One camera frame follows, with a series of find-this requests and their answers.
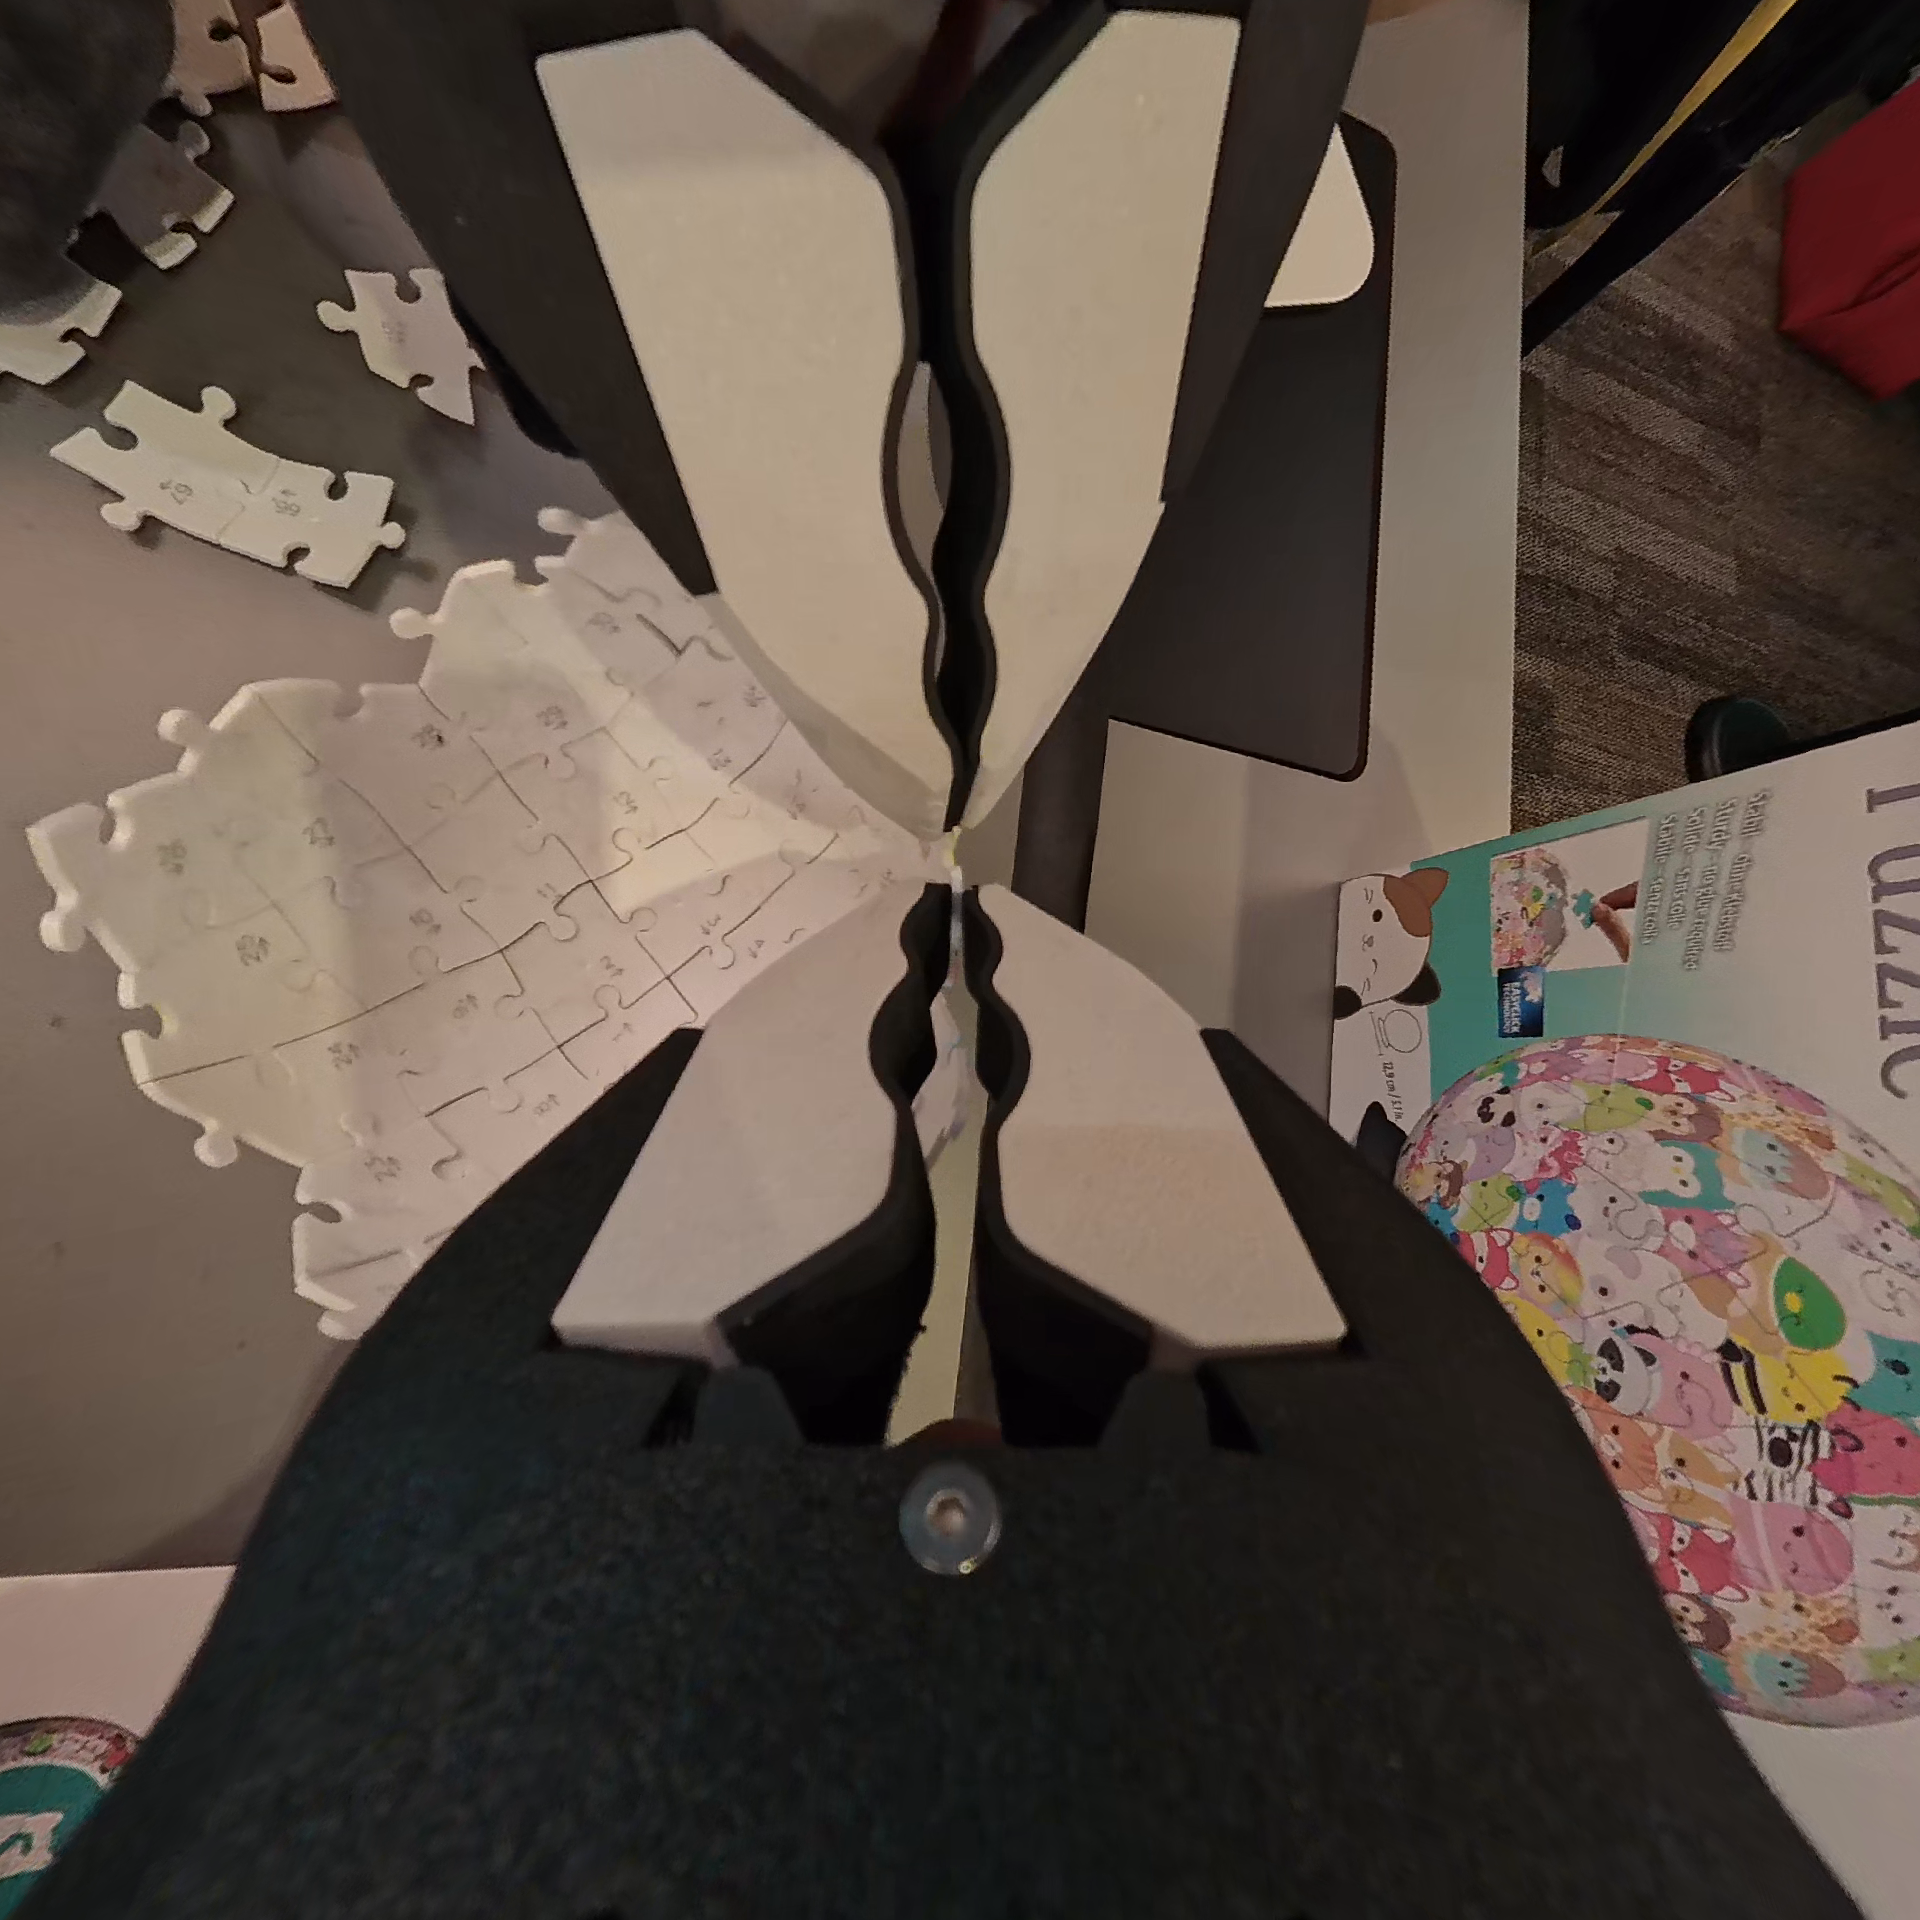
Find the half-built colourful puzzle ball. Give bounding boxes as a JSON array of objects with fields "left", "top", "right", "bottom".
[{"left": 27, "top": 506, "right": 981, "bottom": 1344}]

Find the red fabric bag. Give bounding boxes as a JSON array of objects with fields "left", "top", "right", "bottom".
[{"left": 1772, "top": 118, "right": 1920, "bottom": 403}]

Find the white printed instruction leaflet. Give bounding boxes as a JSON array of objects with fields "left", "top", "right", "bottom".
[{"left": 0, "top": 1569, "right": 243, "bottom": 1920}]

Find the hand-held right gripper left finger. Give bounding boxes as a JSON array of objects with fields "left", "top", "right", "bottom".
[{"left": 549, "top": 884, "right": 958, "bottom": 1372}]

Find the black office chair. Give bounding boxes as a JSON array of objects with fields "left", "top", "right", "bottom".
[{"left": 1522, "top": 0, "right": 1920, "bottom": 785}]

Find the black rounded table panel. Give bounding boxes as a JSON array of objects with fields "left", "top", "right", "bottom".
[{"left": 1108, "top": 110, "right": 1400, "bottom": 785}]

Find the scattered pile of puzzle pieces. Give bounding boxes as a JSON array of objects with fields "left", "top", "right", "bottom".
[{"left": 0, "top": 0, "right": 490, "bottom": 590}]

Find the printed cardboard puzzle box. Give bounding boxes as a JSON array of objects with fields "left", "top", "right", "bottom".
[{"left": 1327, "top": 719, "right": 1920, "bottom": 1778}]

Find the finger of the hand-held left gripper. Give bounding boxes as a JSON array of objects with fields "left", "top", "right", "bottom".
[
  {"left": 536, "top": 26, "right": 967, "bottom": 828},
  {"left": 917, "top": 3, "right": 1252, "bottom": 835}
]

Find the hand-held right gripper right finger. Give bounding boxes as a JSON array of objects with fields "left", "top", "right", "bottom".
[{"left": 959, "top": 883, "right": 1348, "bottom": 1380}]

